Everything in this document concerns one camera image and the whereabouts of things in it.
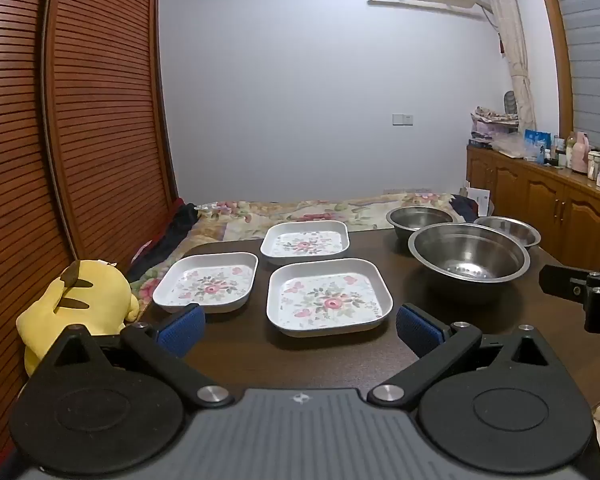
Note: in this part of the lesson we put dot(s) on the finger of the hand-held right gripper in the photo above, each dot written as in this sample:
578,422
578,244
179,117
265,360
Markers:
562,282

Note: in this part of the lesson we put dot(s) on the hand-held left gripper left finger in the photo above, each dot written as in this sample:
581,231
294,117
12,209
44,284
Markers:
182,330

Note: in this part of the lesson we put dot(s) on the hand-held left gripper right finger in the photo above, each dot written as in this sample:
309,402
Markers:
420,330

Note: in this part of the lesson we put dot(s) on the white floral square plate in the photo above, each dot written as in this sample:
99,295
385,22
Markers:
330,300
207,285
305,245

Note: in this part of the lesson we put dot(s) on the large steel bowl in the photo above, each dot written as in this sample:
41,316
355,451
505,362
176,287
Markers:
470,255

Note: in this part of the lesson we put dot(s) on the wooden cabinet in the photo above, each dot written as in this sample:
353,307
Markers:
540,200

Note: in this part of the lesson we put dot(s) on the cluster of bottles and jars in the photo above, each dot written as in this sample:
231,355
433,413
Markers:
595,164

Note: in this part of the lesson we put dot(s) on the yellow plush toy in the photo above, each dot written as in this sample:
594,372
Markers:
85,305

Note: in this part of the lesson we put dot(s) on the pink bottle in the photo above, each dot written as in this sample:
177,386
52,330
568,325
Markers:
579,155

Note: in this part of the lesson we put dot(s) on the dark cloth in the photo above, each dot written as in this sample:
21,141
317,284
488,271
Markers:
182,220

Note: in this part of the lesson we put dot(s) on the white paper box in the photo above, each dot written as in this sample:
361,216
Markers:
480,201

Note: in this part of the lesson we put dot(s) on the blue box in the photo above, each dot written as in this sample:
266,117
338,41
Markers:
536,144

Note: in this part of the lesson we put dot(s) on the clear plastic bag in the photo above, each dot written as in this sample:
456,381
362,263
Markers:
510,147

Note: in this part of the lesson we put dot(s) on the floral blanket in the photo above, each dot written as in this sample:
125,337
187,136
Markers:
305,207

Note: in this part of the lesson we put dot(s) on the pile of folded fabrics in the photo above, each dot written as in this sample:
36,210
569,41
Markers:
490,125

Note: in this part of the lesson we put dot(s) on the dark small fan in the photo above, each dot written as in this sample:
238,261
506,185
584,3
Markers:
510,102

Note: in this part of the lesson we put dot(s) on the grey window blind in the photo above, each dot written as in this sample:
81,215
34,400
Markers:
595,50

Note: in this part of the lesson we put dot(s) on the cream curtain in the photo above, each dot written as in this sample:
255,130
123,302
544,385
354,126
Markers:
515,50

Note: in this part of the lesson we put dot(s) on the louvered wooden wardrobe door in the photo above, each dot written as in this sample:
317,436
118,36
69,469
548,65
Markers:
10,160
105,110

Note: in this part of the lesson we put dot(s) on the white wall switch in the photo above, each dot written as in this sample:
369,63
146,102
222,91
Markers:
403,119

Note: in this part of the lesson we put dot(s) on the wooden window frame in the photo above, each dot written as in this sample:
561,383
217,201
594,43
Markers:
555,50

